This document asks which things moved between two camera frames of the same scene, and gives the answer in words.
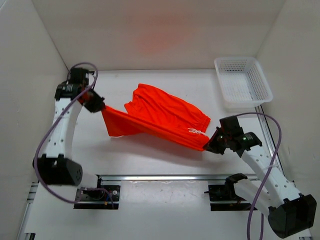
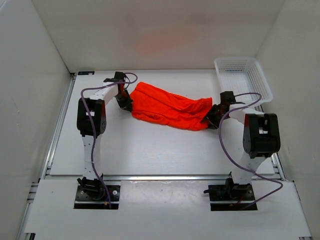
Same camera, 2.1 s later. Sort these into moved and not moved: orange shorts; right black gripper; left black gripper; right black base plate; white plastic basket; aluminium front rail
Moved: right black gripper; orange shorts; left black gripper
Not moved: white plastic basket; aluminium front rail; right black base plate
